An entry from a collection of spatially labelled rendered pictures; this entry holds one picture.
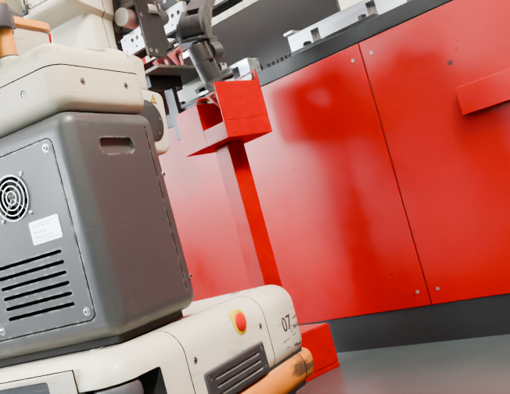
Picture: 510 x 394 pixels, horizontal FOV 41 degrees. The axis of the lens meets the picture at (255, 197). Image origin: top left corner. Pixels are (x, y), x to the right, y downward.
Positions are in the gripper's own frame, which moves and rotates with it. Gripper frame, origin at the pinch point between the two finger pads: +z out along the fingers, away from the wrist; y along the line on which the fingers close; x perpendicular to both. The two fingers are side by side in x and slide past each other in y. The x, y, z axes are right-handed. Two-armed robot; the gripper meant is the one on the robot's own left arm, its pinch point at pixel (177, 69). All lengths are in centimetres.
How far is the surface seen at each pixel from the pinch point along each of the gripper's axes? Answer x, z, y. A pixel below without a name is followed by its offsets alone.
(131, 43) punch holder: -14.7, -14.4, 25.1
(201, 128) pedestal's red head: 44, 11, -36
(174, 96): 9.9, 6.0, -1.4
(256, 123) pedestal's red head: 37, 17, -47
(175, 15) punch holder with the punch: -14.9, -15.3, 0.0
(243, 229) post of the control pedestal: 53, 39, -37
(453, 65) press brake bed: 19, 27, -95
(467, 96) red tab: 25, 33, -97
